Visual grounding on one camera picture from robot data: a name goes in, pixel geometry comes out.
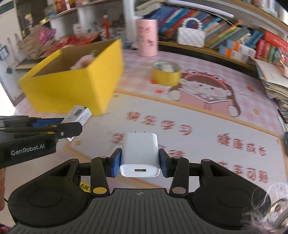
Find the small black phone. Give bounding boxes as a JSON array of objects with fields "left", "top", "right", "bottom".
[{"left": 278, "top": 109, "right": 288, "bottom": 124}]

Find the orange blue white box upper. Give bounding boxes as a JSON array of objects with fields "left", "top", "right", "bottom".
[{"left": 226, "top": 39, "right": 256, "bottom": 58}]

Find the stack of papers and workbooks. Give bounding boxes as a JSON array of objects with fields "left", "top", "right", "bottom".
[{"left": 252, "top": 58, "right": 287, "bottom": 110}]

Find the pink cartoon desk mat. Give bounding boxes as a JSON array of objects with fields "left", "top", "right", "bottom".
[{"left": 6, "top": 50, "right": 287, "bottom": 195}]

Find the red patterned paper pile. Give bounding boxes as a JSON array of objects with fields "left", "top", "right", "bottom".
[{"left": 46, "top": 32, "right": 102, "bottom": 53}]

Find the pink cylindrical pen holder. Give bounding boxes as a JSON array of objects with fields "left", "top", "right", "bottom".
[{"left": 136, "top": 19, "right": 158, "bottom": 57}]

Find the small white card box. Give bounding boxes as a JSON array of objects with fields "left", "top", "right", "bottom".
[{"left": 61, "top": 106, "right": 92, "bottom": 142}]

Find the white quilted pearl handbag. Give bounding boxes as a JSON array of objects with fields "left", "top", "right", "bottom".
[{"left": 177, "top": 17, "right": 206, "bottom": 48}]

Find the beige crumpled blanket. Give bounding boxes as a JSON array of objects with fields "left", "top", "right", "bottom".
[{"left": 18, "top": 25, "right": 56, "bottom": 59}]

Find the row of books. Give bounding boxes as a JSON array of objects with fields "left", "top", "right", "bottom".
[{"left": 135, "top": 1, "right": 287, "bottom": 63}]

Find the yellow tape roll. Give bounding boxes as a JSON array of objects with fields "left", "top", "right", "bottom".
[{"left": 152, "top": 61, "right": 182, "bottom": 86}]

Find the red hanging tassel doll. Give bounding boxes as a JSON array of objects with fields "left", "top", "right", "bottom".
[{"left": 103, "top": 15, "right": 110, "bottom": 39}]

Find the yellow cardboard box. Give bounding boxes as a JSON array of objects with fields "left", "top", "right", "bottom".
[{"left": 19, "top": 39, "right": 124, "bottom": 116}]

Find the white usb charger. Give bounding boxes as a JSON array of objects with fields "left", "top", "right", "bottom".
[{"left": 120, "top": 133, "right": 160, "bottom": 178}]

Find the orange blue white box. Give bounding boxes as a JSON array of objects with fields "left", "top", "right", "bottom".
[
  {"left": 226, "top": 39, "right": 256, "bottom": 58},
  {"left": 219, "top": 45, "right": 249, "bottom": 63}
]

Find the orange blue white box lower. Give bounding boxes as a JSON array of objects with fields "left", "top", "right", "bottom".
[{"left": 219, "top": 45, "right": 249, "bottom": 63}]

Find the white bookshelf frame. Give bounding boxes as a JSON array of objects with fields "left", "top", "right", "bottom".
[{"left": 40, "top": 0, "right": 288, "bottom": 45}]

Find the large pink plush pig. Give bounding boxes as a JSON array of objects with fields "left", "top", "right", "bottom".
[{"left": 70, "top": 50, "right": 97, "bottom": 70}]

